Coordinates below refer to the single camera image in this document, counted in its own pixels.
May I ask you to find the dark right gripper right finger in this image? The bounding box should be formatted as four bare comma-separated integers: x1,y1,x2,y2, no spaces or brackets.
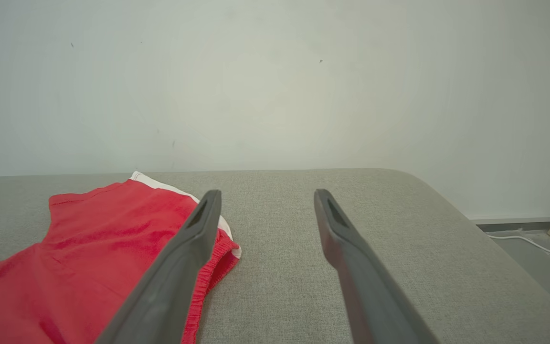
314,189,440,344

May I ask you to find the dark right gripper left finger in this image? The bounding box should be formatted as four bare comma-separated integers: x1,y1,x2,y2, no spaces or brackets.
96,190,222,344

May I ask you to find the red shorts white trim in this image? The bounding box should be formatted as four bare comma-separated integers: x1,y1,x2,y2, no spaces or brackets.
0,171,242,344

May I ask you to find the white wall baseboard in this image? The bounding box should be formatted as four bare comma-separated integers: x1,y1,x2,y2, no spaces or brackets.
468,216,550,233

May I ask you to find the white cable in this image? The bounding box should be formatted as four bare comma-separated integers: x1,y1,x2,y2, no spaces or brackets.
487,232,550,263

